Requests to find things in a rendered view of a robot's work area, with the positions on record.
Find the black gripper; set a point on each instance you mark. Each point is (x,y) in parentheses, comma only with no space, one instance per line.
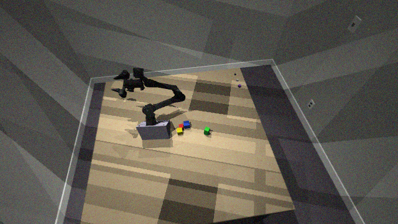
(127,83)

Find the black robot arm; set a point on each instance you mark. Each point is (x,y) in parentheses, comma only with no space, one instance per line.
(149,109)

